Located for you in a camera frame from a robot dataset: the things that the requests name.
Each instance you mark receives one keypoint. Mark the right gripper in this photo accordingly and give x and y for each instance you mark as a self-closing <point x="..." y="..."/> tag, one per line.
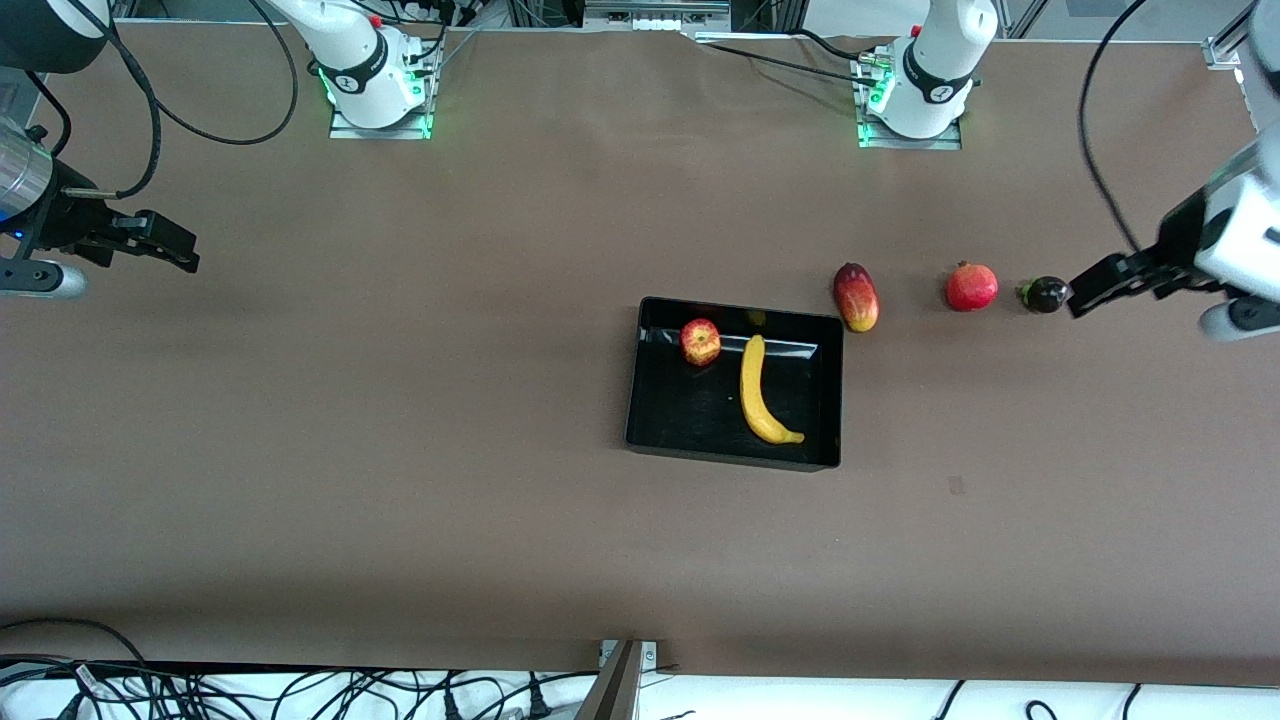
<point x="62" y="218"/>

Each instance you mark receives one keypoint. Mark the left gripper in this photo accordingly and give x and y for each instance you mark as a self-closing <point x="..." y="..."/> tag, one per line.
<point x="1180" y="238"/>

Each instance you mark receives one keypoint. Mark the yellow banana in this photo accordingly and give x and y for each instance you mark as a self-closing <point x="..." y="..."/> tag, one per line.
<point x="755" y="395"/>

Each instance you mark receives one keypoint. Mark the red yellow apple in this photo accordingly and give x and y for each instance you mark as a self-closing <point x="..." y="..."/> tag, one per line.
<point x="700" y="342"/>

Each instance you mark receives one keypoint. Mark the black plastic tray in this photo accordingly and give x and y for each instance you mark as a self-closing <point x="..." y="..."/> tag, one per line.
<point x="700" y="410"/>

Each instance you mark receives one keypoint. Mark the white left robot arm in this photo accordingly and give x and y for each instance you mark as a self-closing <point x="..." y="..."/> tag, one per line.
<point x="935" y="70"/>

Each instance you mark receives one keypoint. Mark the dark purple mangosteen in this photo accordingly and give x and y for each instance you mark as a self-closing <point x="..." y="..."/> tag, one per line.
<point x="1045" y="295"/>

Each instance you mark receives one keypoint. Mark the red pomegranate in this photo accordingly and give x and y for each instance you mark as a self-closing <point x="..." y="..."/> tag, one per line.
<point x="972" y="287"/>

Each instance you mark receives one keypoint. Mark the red yellow mango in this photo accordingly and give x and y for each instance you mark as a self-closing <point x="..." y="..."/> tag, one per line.
<point x="857" y="298"/>

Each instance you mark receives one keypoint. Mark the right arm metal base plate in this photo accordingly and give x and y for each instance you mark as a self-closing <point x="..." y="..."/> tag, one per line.
<point x="345" y="128"/>

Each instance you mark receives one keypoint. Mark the metal table corner bracket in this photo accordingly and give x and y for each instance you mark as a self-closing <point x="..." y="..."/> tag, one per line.
<point x="1222" y="52"/>

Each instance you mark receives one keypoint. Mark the aluminium profile post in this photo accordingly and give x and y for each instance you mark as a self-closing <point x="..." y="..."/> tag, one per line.
<point x="615" y="690"/>

